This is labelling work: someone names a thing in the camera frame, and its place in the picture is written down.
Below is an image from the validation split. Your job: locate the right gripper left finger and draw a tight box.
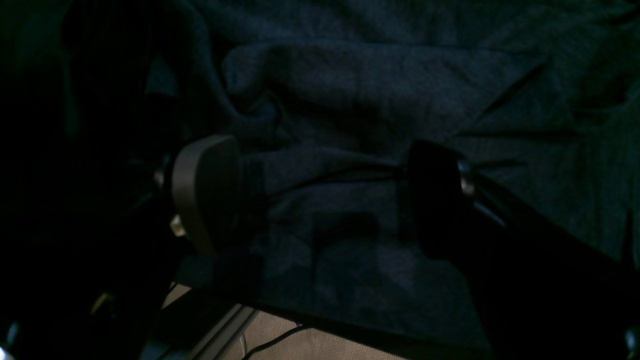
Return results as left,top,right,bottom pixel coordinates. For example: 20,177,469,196
1,134,241,360

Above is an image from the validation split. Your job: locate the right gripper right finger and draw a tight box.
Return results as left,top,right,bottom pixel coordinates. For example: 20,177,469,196
406,140,639,360

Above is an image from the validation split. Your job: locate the dark grey long-sleeve T-shirt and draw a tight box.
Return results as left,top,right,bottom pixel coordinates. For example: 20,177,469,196
60,0,640,351

